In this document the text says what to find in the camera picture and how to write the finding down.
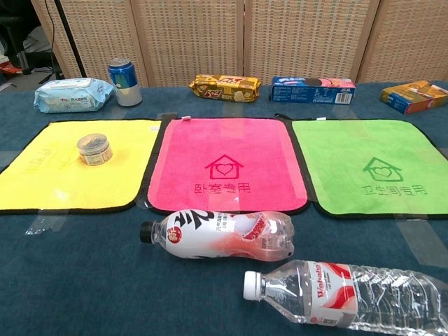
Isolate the small round clear plastic jar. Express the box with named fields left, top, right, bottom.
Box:
left=76, top=133, right=114, bottom=167

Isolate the blue cookie box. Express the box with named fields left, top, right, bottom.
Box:
left=269, top=76, right=357, bottom=106

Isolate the yellow and blue snack box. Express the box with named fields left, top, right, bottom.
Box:
left=379, top=80, right=448, bottom=116

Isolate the pink microfibre cloth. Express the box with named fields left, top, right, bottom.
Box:
left=138, top=116, right=312, bottom=216

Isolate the black-capped bottle with white label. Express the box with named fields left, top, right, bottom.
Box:
left=139, top=209, right=296, bottom=262

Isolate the yellow biscuit packet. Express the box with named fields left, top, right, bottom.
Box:
left=188, top=73, right=263, bottom=104

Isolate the green microfibre cloth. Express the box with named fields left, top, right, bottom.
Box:
left=290, top=118, right=448, bottom=221

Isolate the wicker folding screen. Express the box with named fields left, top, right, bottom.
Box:
left=30, top=0, right=448, bottom=89

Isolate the blue and silver drink can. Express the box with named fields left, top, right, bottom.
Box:
left=107, top=57, right=144, bottom=107

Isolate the yellow microfibre cloth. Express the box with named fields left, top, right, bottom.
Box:
left=0, top=118, right=163, bottom=215

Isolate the clear white-capped water bottle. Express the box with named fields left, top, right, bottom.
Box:
left=243, top=258, right=448, bottom=336

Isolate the light blue wet wipes pack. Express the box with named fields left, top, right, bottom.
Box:
left=33, top=78, right=116, bottom=114

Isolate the blue table cover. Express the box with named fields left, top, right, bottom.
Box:
left=0, top=81, right=448, bottom=336

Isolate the clear tape strip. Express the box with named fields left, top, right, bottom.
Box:
left=24, top=213, right=69, bottom=236

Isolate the black tripod stand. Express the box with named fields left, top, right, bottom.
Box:
left=37, top=0, right=88, bottom=85

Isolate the black office chair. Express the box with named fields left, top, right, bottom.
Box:
left=0, top=0, right=43, bottom=76

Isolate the black hanging cable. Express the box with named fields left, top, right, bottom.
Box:
left=47, top=0, right=57, bottom=76

